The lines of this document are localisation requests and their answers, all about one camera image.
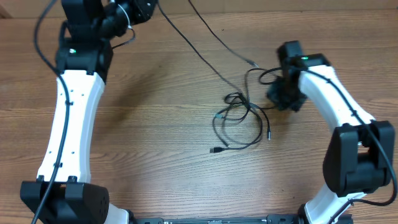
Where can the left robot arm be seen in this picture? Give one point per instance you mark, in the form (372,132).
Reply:
(62,191)

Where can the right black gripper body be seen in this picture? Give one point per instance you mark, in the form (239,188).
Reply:
(285,95)

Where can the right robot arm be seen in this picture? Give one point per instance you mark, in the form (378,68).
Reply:
(358,164)

